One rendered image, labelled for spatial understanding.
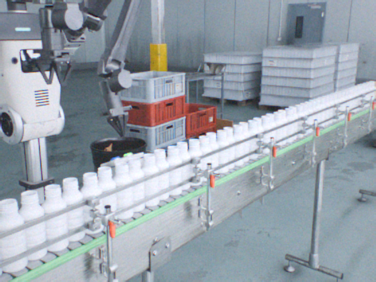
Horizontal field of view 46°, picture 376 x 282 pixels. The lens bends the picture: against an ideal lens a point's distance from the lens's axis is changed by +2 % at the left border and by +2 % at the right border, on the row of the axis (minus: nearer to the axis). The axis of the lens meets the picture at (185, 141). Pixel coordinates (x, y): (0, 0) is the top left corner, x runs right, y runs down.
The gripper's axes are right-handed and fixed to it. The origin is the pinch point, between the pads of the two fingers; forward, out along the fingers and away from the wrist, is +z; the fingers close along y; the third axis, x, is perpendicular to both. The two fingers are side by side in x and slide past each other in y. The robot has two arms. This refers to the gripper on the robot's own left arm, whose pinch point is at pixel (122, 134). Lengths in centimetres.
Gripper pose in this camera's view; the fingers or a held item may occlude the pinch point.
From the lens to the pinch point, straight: 153.5
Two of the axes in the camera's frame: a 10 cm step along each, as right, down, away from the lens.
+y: 6.2, -2.0, 7.6
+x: -7.4, 1.9, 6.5
